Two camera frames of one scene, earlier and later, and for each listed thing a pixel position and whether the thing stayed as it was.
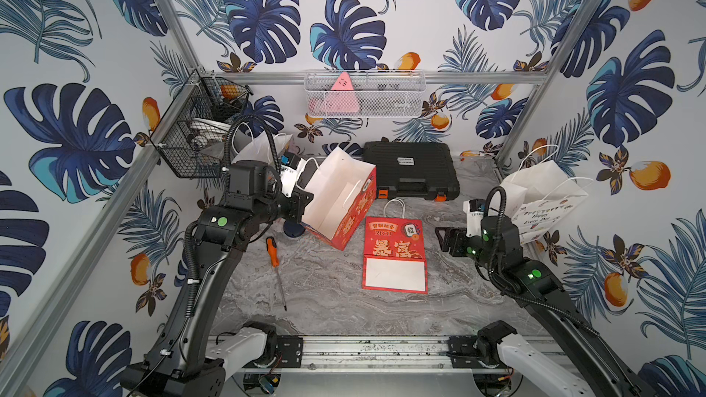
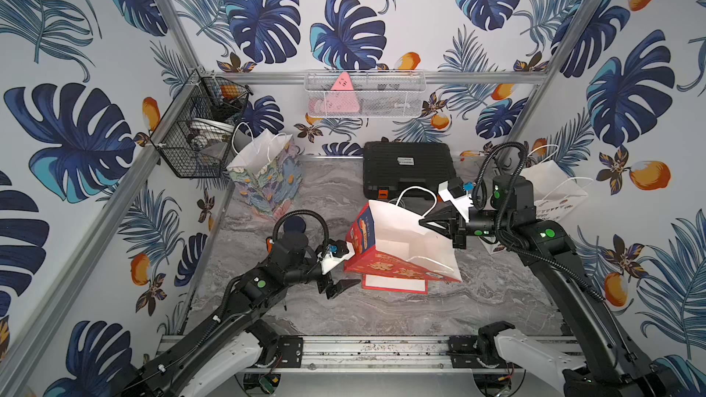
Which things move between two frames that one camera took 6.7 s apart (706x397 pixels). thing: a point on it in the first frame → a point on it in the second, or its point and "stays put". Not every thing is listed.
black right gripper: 459,235 → 456,232
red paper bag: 342,190 → 393,251
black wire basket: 190,138 stays put
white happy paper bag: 541,192 stays put
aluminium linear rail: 376,354 stays put
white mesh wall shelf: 381,94 stays put
